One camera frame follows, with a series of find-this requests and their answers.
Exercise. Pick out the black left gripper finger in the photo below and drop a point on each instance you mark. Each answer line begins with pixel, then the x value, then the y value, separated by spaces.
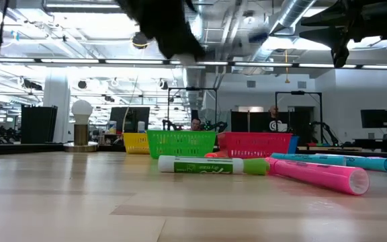
pixel 195 45
pixel 173 47

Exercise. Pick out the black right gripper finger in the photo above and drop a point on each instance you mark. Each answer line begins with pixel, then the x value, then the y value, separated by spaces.
pixel 339 38
pixel 334 18

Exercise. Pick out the orange highlighter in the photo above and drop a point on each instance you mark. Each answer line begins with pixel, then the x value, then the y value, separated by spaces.
pixel 215 154

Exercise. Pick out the thick green Expo marker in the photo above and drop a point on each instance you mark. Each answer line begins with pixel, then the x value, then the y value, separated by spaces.
pixel 203 166

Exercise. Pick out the blue highlighter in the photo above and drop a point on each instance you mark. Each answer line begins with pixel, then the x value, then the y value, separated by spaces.
pixel 307 158
pixel 371 163

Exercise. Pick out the pink highlighter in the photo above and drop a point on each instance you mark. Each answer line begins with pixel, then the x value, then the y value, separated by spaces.
pixel 317 174

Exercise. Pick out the black background robot arm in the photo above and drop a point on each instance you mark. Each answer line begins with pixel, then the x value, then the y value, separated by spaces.
pixel 170 125
pixel 218 126
pixel 324 129

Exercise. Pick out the long ceiling light strip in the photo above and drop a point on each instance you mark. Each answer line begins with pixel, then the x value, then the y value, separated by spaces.
pixel 133 61

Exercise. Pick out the person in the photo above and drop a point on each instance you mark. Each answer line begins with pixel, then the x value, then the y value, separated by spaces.
pixel 196 124
pixel 274 121

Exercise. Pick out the black desk monitor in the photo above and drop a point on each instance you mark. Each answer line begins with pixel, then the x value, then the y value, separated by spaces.
pixel 129 117

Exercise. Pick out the white bottle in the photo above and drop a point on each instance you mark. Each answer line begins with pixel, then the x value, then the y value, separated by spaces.
pixel 141 126

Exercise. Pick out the black partition screen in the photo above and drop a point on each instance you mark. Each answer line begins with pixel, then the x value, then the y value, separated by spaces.
pixel 247 121

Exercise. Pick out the green plastic basket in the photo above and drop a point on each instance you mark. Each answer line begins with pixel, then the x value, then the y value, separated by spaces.
pixel 181 144

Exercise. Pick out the wipes canister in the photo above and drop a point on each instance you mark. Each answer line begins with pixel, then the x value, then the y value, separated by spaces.
pixel 112 127

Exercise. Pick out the yellow plastic basket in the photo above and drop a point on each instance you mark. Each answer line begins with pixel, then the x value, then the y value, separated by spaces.
pixel 136 144

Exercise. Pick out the red plastic basket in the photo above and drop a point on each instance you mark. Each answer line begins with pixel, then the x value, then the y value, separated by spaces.
pixel 254 144

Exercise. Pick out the blue plastic basket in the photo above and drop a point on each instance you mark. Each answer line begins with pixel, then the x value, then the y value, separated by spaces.
pixel 293 145

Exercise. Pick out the white bulb lamp brass base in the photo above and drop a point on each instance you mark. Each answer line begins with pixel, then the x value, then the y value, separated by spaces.
pixel 82 134

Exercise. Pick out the white column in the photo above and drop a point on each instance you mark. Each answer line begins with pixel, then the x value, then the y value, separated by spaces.
pixel 56 107

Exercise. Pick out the black partition panel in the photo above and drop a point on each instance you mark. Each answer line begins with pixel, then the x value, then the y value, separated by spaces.
pixel 39 124

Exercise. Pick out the silver ventilation duct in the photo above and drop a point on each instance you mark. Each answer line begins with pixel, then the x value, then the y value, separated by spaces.
pixel 291 13
pixel 193 80

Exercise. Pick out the black rig frame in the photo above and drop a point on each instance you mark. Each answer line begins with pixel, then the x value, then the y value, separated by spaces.
pixel 193 88
pixel 297 92

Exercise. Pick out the black wall monitor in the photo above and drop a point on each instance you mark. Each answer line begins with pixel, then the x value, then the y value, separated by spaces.
pixel 376 118

